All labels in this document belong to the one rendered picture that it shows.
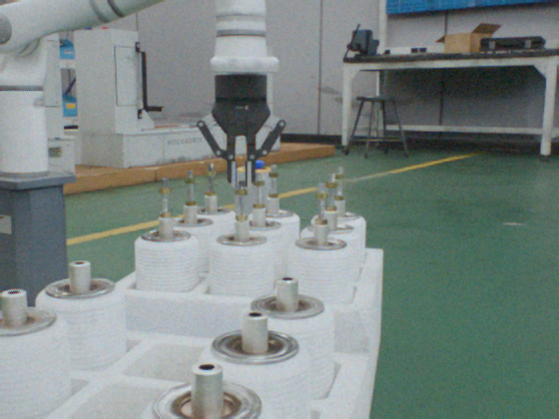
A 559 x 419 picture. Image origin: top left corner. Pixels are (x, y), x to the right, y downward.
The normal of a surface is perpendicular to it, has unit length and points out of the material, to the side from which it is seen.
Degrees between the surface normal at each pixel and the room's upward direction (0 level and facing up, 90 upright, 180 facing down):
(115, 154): 90
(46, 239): 90
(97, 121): 90
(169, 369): 90
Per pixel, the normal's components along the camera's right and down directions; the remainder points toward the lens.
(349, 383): 0.00, -0.98
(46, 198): 0.81, 0.11
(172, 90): -0.58, 0.14
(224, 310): -0.23, 0.18
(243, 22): 0.11, 0.18
